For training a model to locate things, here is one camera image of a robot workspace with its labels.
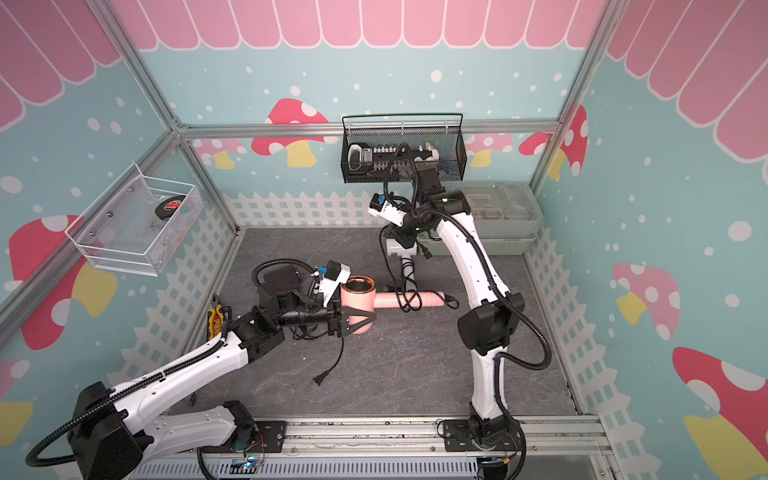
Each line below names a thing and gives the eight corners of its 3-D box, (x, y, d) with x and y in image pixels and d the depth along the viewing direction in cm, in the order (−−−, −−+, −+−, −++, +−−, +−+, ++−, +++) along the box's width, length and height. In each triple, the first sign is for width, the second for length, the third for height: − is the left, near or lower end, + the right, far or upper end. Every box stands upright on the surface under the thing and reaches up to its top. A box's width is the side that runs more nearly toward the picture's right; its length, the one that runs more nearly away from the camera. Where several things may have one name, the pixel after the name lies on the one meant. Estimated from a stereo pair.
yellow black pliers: (214, 338, 93) (209, 333, 91) (214, 300, 102) (209, 295, 99) (225, 334, 94) (220, 330, 91) (224, 297, 103) (219, 292, 100)
